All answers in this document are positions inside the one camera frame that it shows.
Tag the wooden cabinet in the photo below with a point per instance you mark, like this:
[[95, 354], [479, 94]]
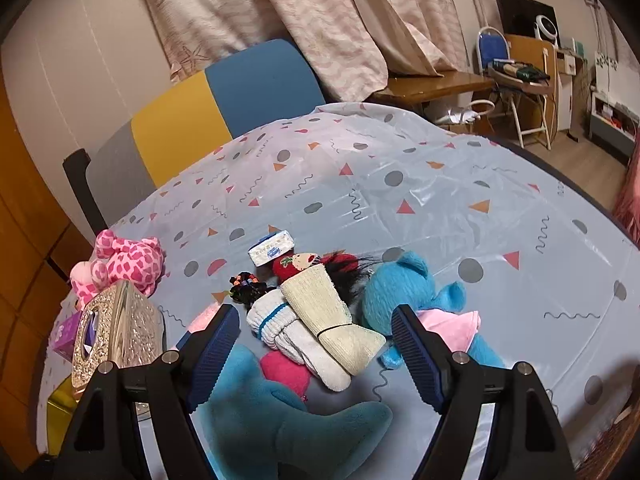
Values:
[[525, 50]]

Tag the beige patterned curtain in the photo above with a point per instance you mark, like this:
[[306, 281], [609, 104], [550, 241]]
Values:
[[300, 20]]

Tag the blue teddy bear pink dress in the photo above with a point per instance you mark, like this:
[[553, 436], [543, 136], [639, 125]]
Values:
[[400, 285]]

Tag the grey yellow blue chair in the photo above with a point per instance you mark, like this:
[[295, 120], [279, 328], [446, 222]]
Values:
[[170, 125]]

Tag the magenta fuzzy sock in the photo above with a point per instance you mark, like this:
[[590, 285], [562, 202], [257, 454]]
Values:
[[285, 375]]

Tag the low white cabinet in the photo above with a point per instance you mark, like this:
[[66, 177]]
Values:
[[610, 125]]

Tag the black fringed dark cloth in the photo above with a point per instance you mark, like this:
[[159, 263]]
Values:
[[361, 271]]

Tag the light pink soft cloth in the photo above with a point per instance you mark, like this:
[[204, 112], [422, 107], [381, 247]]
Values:
[[202, 319]]

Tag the purple tissue packet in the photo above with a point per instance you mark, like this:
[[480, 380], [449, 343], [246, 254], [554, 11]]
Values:
[[64, 337]]

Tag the wicker basket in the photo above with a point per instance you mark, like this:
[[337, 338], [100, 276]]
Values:
[[615, 445]]

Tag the white tissue pack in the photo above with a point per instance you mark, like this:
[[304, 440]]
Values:
[[270, 250]]

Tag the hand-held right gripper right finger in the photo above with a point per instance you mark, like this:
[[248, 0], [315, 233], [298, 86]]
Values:
[[416, 362]]

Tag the teal plush toy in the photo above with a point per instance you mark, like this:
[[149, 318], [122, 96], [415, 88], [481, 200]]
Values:
[[280, 420]]

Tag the black monitor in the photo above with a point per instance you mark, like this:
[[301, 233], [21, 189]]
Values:
[[520, 12]]

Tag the white socks with blue stripe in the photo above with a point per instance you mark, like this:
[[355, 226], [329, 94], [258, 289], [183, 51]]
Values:
[[270, 320]]

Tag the brown and gold gift box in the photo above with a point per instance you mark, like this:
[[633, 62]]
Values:
[[60, 400]]

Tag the wooden desk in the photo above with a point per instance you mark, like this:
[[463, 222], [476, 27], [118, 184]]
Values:
[[435, 85]]

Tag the white round fan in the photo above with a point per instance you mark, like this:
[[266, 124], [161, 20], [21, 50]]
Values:
[[544, 26]]

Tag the silver ornate tissue box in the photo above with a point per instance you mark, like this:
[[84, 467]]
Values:
[[120, 325]]

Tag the cream knitted socks bundle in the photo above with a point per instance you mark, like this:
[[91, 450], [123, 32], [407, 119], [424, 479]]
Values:
[[325, 310]]

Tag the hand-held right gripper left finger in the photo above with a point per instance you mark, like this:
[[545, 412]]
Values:
[[215, 347]]

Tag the green black power tool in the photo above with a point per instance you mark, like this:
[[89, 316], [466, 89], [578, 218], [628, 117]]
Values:
[[522, 72]]

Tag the wooden wardrobe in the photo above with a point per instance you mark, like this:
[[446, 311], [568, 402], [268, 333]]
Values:
[[22, 220]]

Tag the white folding chair blue back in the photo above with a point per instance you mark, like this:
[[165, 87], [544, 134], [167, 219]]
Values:
[[492, 52]]

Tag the white plastic bag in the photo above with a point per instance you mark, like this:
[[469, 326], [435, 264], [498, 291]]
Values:
[[460, 117]]

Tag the pink spotted plush toy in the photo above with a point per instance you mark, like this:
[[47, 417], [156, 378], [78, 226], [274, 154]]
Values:
[[130, 260]]

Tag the red sock with face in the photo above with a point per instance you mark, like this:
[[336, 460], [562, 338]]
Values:
[[292, 266]]

